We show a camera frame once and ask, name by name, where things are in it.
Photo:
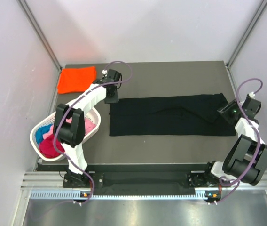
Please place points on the white plastic laundry basket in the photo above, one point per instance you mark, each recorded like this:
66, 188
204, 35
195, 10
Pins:
93, 115

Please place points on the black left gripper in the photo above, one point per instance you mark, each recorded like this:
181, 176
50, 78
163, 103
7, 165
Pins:
113, 100

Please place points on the aluminium frame post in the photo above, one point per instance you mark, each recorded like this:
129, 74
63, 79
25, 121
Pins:
37, 29
247, 32

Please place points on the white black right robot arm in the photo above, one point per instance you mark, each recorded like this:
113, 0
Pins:
247, 149

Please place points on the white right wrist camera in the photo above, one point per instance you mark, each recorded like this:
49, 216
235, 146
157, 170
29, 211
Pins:
251, 95

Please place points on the left aluminium frame post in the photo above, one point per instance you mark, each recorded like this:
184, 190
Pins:
37, 29

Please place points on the blue t-shirt in basket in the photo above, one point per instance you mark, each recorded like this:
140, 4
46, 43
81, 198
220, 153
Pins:
40, 132

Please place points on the right aluminium frame post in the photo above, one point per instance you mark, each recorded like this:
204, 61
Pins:
247, 32

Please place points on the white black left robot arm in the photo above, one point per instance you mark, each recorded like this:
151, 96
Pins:
69, 125

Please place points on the folded orange t-shirt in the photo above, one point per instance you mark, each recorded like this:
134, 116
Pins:
76, 80

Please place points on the slotted grey cable duct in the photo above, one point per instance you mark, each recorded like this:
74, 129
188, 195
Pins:
81, 195

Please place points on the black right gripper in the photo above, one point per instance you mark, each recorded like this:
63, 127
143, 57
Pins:
224, 110

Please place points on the magenta t-shirt in basket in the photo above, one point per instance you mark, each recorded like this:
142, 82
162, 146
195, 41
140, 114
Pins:
47, 149

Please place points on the pink t-shirt in basket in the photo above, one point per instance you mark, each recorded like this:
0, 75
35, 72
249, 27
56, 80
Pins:
89, 126

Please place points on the black t-shirt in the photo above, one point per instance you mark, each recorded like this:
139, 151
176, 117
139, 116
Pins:
180, 115

